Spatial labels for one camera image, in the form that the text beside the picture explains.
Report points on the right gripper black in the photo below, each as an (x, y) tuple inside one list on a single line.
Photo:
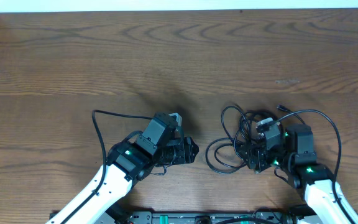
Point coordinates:
[(252, 155)]

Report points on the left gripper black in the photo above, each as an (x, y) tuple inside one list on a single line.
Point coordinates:
[(189, 150)]

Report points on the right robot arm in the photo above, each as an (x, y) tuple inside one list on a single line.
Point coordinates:
[(292, 151)]

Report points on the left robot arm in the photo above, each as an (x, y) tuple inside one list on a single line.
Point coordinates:
[(161, 144)]

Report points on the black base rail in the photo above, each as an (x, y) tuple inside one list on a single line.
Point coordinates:
[(192, 218)]

